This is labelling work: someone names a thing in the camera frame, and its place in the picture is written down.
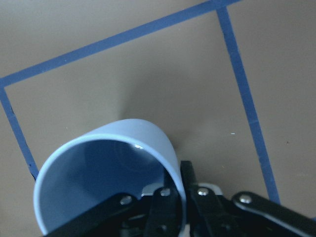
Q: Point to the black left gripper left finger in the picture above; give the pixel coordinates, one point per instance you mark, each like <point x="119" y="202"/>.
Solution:
<point x="123" y="215"/>

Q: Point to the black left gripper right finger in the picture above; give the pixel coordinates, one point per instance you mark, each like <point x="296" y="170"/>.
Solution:
<point x="246" y="214"/>

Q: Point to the light blue cup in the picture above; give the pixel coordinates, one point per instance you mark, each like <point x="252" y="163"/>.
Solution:
<point x="125" y="156"/>

